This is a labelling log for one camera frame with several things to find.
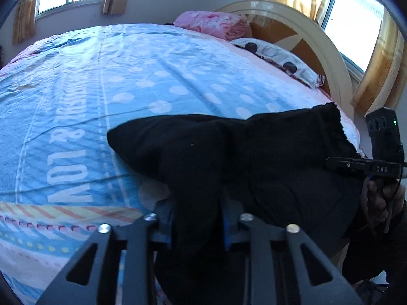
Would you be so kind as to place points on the large bright window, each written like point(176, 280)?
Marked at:
point(353, 22)

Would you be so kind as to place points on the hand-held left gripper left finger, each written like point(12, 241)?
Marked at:
point(165, 225)

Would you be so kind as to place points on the blue polka dot bedsheet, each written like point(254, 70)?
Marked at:
point(95, 85)

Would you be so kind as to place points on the person's right forearm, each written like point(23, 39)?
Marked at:
point(365, 254)

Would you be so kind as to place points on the black pants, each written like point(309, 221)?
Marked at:
point(270, 152)

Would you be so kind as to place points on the person's right hand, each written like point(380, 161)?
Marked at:
point(372, 197)

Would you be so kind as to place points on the white pillow with black dots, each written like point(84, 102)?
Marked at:
point(273, 54)

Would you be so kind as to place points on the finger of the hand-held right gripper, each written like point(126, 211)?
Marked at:
point(348, 164)

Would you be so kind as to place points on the pink folded blanket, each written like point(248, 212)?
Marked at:
point(216, 23)

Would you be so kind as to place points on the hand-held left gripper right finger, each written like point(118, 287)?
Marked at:
point(226, 228)

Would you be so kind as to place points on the cream and wood headboard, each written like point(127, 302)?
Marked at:
point(330, 54)

